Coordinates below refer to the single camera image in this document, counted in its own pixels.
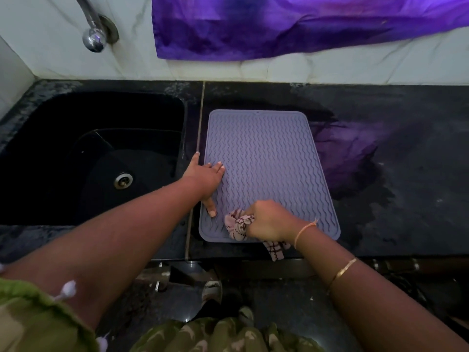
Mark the person's right fingers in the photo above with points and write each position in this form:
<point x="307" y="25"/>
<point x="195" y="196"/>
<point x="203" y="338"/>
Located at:
<point x="253" y="221"/>

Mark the steel sink drain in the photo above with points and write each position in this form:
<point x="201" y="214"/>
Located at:
<point x="123" y="181"/>

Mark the person's left forearm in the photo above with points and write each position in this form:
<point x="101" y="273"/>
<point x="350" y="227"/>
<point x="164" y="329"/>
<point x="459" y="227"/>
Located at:
<point x="110" y="245"/>

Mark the gold bangle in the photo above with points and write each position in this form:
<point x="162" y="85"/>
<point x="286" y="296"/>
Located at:
<point x="342" y="271"/>

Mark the steel vessel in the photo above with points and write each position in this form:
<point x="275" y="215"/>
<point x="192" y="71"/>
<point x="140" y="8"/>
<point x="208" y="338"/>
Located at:
<point x="212" y="291"/>

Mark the person's left middle finger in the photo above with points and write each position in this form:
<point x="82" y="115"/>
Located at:
<point x="209" y="167"/>

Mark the chrome wall tap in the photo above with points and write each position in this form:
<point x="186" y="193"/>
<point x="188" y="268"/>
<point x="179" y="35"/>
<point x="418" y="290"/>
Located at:
<point x="94" y="36"/>

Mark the green patterned garment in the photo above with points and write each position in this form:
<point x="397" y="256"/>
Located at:
<point x="29" y="320"/>

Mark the lilac ribbed silicone drying mat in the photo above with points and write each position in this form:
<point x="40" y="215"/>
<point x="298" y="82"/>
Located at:
<point x="271" y="157"/>

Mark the black stone sink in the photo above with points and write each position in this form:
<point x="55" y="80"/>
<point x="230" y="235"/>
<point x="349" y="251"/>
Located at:
<point x="91" y="153"/>

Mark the person's right hand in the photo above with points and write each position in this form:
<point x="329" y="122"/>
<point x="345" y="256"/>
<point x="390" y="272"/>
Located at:
<point x="273" y="223"/>

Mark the person's left hand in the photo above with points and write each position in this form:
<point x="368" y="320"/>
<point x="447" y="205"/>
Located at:
<point x="200" y="177"/>

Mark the white checked dish cloth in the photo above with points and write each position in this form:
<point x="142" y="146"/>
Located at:
<point x="237" y="225"/>

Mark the purple hanging cloth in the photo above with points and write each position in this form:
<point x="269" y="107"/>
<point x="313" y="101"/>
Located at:
<point x="278" y="25"/>

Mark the person's left thumb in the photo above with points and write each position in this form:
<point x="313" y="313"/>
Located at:
<point x="210" y="207"/>

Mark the person's right forearm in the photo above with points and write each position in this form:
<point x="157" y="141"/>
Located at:
<point x="370" y="307"/>

